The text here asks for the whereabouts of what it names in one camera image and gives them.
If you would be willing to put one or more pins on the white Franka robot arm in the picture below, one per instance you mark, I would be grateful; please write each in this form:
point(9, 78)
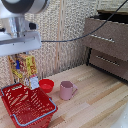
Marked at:
point(20, 8)

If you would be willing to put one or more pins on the red plastic bowl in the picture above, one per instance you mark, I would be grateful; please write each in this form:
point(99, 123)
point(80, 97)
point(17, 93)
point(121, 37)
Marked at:
point(46, 85)

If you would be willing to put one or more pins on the brown drawer cabinet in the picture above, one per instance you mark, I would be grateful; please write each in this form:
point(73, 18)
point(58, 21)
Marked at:
point(108, 43)

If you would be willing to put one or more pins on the yellow red snack bar package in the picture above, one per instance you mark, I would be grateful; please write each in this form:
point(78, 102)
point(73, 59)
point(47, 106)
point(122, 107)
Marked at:
point(27, 68)

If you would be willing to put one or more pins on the red basket with blue rim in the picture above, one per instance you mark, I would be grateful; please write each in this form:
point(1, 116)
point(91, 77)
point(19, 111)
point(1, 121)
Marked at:
point(26, 106)

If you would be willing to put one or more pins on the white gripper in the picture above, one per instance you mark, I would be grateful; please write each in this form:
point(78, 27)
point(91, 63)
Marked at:
point(20, 43)

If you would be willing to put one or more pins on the pink mug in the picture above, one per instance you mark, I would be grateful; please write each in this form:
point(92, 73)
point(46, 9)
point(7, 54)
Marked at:
point(66, 90)

